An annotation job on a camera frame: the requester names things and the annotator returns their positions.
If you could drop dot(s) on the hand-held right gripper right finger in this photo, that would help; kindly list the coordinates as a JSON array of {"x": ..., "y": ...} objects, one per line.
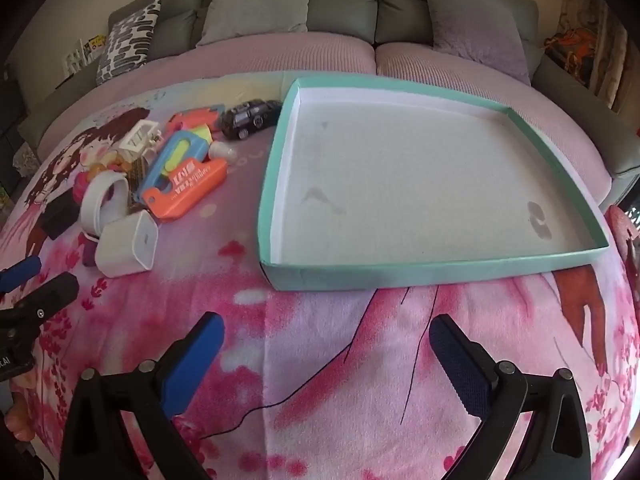
[{"x": 460, "y": 375}]

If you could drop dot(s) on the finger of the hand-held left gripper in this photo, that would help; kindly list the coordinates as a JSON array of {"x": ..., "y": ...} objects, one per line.
[
  {"x": 47, "y": 292},
  {"x": 22, "y": 271}
]

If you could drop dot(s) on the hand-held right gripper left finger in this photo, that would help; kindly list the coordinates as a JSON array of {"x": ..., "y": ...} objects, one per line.
[{"x": 195, "y": 365}]

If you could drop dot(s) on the black charger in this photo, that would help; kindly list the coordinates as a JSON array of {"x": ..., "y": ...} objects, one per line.
[{"x": 57, "y": 217}]

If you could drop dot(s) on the white charger cube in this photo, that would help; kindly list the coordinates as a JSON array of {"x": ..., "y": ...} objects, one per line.
[{"x": 125, "y": 247}]

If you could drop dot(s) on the white wristband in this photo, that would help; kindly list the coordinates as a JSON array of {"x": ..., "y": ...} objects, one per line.
[{"x": 92, "y": 200}]

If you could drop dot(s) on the pink wristband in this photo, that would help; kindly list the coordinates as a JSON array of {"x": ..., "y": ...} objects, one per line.
[{"x": 80, "y": 187}]

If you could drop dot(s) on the gold patterned lighter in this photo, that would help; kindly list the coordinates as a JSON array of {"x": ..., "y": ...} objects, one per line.
[{"x": 136, "y": 175}]

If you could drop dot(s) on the orange utility knife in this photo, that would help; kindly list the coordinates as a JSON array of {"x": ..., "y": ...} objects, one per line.
[{"x": 190, "y": 187}]

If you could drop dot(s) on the white hair clip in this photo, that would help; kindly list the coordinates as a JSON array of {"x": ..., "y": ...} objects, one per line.
[{"x": 137, "y": 135}]

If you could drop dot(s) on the blue yellow toy utility knife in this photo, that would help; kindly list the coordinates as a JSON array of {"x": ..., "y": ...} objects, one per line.
[{"x": 197, "y": 147}]

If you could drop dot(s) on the teal shallow cardboard box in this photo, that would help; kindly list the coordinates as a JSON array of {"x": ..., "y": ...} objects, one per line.
[{"x": 400, "y": 175}]

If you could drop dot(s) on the salmon blue utility knife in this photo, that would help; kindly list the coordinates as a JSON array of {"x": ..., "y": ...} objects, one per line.
[{"x": 192, "y": 117}]

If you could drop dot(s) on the black toy car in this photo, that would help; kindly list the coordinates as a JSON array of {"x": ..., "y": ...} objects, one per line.
[{"x": 250, "y": 117}]

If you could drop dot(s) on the person's left hand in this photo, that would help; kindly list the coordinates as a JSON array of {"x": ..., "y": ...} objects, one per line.
[{"x": 19, "y": 417}]

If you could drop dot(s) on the white lace cloth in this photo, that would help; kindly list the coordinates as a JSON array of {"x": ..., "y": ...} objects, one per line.
[{"x": 25, "y": 160}]

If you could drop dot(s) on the printed cartoon blanket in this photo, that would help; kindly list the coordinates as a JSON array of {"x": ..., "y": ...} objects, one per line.
[{"x": 325, "y": 360}]

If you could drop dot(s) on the white book rack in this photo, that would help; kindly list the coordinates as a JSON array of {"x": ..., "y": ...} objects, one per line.
[{"x": 74, "y": 57}]

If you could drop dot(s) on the yellow books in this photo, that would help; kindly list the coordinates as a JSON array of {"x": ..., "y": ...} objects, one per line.
[{"x": 95, "y": 47}]

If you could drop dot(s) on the black white patterned pillow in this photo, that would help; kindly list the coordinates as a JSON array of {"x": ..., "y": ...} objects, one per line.
[{"x": 127, "y": 42}]

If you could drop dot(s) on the orange bag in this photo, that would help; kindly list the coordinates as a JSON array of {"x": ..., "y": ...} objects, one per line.
[{"x": 570, "y": 55}]

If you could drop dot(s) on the grey lilac cushion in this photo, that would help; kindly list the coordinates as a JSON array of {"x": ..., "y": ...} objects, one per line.
[{"x": 470, "y": 25}]

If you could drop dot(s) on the plain grey cushion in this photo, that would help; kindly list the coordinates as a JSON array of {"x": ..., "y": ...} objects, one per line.
[{"x": 260, "y": 5}]

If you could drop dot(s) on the patterned curtain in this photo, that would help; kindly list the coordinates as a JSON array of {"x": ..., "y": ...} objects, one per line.
[{"x": 605, "y": 35}]

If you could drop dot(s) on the grey sofa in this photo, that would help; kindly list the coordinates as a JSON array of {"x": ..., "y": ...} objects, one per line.
[{"x": 345, "y": 10}]

